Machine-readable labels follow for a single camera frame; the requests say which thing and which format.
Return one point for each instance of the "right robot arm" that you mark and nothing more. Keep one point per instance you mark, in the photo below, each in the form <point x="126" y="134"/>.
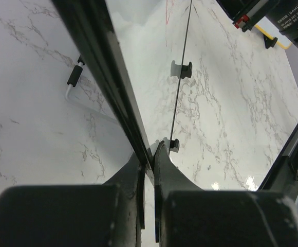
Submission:
<point x="283" y="15"/>

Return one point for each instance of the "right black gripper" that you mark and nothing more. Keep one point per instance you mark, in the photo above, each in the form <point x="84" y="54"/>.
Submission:
<point x="244" y="14"/>

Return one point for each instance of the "aluminium frame rail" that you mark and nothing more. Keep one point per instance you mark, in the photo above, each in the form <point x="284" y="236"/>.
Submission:
<point x="283" y="175"/>

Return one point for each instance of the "black-framed whiteboard with writing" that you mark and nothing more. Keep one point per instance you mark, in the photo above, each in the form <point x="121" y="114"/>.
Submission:
<point x="134" y="50"/>

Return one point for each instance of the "orange-framed whiteboard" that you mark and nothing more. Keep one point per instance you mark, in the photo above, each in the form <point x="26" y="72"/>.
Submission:
<point x="282" y="41"/>

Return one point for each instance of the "black orange-board stand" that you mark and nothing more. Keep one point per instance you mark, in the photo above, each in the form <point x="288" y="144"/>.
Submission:
<point x="269" y="42"/>

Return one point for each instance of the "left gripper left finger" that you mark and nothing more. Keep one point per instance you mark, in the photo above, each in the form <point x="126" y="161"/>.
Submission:
<point x="110" y="214"/>

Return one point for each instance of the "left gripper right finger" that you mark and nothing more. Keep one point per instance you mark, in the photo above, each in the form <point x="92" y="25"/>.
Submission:
<point x="186" y="215"/>

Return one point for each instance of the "black whiteboard stand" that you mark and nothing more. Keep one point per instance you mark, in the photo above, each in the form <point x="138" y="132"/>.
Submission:
<point x="77" y="80"/>

